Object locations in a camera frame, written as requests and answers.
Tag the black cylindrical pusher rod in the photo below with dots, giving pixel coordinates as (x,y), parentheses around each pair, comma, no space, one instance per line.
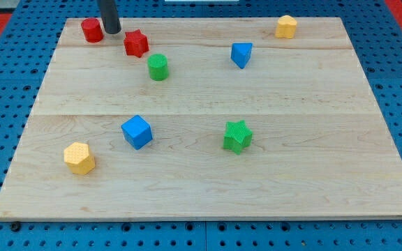
(109,15)

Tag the red star block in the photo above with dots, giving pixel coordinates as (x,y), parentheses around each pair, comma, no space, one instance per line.
(135,43)

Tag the green star block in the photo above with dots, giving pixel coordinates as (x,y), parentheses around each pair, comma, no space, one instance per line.
(237,136)

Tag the red cylinder block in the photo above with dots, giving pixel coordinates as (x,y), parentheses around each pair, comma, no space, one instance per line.
(92,31)

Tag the green cylinder block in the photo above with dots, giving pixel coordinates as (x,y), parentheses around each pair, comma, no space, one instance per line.
(158,67)

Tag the blue cube block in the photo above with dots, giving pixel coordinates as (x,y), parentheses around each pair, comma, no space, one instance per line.
(137,132)

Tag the blue triangle block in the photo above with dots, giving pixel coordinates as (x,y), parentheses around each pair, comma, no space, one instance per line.
(241,53)

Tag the wooden board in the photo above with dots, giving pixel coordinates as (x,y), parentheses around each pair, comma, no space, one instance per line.
(321,149)

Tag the yellow hexagon block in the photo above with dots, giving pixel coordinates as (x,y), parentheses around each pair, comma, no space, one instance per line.
(79,158)

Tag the yellow heart block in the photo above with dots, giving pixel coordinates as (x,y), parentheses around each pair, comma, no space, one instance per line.
(286,27)

